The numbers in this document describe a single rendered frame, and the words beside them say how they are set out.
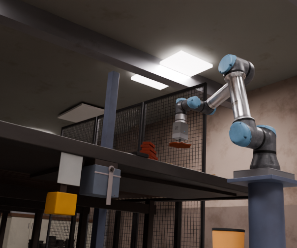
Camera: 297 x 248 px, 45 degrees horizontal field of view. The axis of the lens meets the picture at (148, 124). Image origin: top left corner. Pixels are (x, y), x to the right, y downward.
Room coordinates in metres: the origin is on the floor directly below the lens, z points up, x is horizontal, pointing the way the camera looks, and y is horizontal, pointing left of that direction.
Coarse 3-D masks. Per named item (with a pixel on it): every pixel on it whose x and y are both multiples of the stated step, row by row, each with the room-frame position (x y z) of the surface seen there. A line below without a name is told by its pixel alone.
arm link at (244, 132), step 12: (228, 60) 1.77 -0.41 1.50; (240, 60) 1.79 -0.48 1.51; (228, 72) 1.79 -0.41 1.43; (240, 72) 1.77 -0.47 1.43; (228, 84) 1.82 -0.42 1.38; (240, 84) 1.77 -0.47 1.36; (240, 96) 1.76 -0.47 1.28; (240, 108) 1.75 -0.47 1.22; (240, 120) 1.72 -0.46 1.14; (252, 120) 1.72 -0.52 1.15; (240, 132) 1.71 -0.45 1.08; (252, 132) 1.70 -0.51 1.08; (240, 144) 1.73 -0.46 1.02; (252, 144) 1.74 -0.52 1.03
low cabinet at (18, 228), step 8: (0, 216) 8.62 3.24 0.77; (8, 216) 8.14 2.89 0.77; (16, 216) 7.98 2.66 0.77; (24, 216) 8.08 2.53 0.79; (32, 216) 8.18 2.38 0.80; (48, 216) 8.39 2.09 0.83; (8, 224) 8.05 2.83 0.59; (16, 224) 8.02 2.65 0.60; (24, 224) 8.12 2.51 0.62; (32, 224) 8.22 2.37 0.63; (56, 224) 8.54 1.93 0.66; (64, 224) 8.66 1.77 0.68; (8, 232) 7.98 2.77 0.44; (16, 232) 8.04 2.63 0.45; (24, 232) 8.13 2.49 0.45; (40, 232) 8.34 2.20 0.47; (56, 232) 8.55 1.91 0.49; (64, 232) 8.67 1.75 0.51; (8, 240) 7.96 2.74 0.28; (16, 240) 8.05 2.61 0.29; (24, 240) 8.15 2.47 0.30; (40, 240) 8.36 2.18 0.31; (64, 240) 8.69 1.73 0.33
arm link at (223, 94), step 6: (252, 66) 1.83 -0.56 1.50; (252, 72) 1.84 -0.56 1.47; (246, 78) 1.86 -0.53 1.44; (252, 78) 1.89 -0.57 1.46; (246, 84) 1.93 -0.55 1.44; (222, 90) 2.04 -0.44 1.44; (228, 90) 2.01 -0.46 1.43; (216, 96) 2.09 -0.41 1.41; (222, 96) 2.06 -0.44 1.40; (228, 96) 2.06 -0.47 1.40; (204, 102) 2.17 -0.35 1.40; (210, 102) 2.14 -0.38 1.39; (216, 102) 2.11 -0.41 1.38; (222, 102) 2.12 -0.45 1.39; (204, 108) 2.17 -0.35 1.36; (210, 108) 2.17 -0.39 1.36; (210, 114) 2.24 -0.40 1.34
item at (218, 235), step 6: (216, 228) 5.22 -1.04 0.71; (222, 228) 5.16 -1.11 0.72; (228, 228) 5.13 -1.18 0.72; (216, 234) 5.23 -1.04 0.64; (222, 234) 5.16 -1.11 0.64; (228, 234) 5.14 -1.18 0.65; (234, 234) 5.13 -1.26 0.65; (240, 234) 5.17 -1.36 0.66; (216, 240) 5.24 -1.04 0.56; (222, 240) 5.17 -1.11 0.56; (228, 240) 5.14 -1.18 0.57; (234, 240) 5.14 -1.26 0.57; (240, 240) 5.18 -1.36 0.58; (216, 246) 5.24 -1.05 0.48; (222, 246) 5.17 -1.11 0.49; (228, 246) 5.14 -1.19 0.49; (234, 246) 5.14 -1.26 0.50; (240, 246) 5.18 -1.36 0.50
